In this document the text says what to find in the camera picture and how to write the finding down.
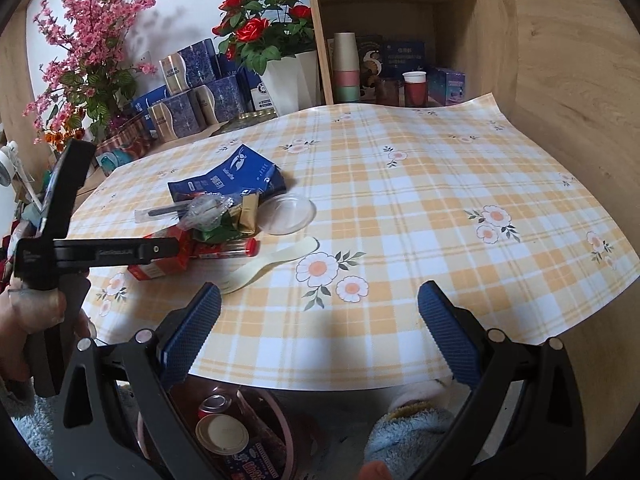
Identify white round lid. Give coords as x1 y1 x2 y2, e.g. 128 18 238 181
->
195 412 251 458

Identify pink artificial blossom plant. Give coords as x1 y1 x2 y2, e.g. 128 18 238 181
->
24 0 158 143

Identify green wrapper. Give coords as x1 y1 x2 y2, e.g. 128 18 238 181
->
191 210 242 244

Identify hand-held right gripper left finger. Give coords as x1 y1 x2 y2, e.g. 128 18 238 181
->
52 282 222 480

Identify red cup white liner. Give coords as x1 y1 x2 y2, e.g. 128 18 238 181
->
401 71 428 108

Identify red carton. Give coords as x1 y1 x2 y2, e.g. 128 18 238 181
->
126 227 197 281

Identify brown plastic bin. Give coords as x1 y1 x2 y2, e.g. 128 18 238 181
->
136 384 326 480

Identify gold embossed tray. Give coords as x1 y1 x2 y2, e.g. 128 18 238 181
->
212 109 278 136

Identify blue coffee bag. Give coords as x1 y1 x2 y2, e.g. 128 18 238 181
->
166 144 287 207

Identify clear black fork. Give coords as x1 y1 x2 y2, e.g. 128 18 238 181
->
134 195 236 232

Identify colourful printed snack bag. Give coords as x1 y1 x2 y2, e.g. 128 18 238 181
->
220 440 293 480

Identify white round clip lamp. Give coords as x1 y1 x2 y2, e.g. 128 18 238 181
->
0 142 22 186

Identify blue box round emblem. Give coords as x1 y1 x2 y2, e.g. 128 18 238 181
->
246 67 277 112

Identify white faceted vase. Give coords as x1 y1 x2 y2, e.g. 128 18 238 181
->
260 50 321 117

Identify brown glass cup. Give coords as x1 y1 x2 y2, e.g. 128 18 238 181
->
375 76 405 107

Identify wooden shelf unit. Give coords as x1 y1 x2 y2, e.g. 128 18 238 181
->
302 0 516 108

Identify dark blue shelf box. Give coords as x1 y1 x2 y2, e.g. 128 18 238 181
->
382 40 427 83

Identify red artificial roses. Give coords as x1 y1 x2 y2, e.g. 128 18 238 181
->
212 0 315 73

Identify red soda can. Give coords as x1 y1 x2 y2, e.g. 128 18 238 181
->
199 394 237 420

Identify orange artificial flowers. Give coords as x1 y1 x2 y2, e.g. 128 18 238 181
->
44 127 87 153

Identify gold wrapper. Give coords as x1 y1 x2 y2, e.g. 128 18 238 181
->
234 192 262 237

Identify blue and gold gift box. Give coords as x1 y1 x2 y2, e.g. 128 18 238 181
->
159 39 219 95
146 92 201 142
192 75 247 126

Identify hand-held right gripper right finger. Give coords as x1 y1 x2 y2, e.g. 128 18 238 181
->
417 281 586 480

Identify small blue purple box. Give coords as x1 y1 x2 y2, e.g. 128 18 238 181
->
426 66 467 107

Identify clear plastic wrapper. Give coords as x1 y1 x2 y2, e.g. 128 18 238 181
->
235 389 283 443

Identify grey fluffy rug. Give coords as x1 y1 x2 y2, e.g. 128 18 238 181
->
0 385 56 466

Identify striped pink and teal tin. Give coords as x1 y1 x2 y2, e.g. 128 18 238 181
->
94 114 157 177

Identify person's left hand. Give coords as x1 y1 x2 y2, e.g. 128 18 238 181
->
0 286 67 385

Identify blue fluffy slipper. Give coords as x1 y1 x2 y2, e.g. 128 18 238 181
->
364 379 468 480

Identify flat blue carton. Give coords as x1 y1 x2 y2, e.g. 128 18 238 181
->
130 85 171 117

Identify stack of pastel cups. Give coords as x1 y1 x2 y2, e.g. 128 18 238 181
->
331 32 362 104

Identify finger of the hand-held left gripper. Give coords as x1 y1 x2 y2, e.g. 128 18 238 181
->
140 236 182 266

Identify dark blue box red emblem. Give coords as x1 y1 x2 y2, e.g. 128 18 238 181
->
216 52 238 81

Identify clear round plastic lid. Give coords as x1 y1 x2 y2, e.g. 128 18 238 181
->
259 192 317 236

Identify cream plastic fork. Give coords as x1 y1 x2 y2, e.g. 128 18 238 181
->
220 236 320 295

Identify red white small packet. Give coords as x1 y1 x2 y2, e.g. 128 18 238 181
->
192 237 261 261

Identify dark swirl print box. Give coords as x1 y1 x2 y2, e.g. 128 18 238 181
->
356 35 386 102

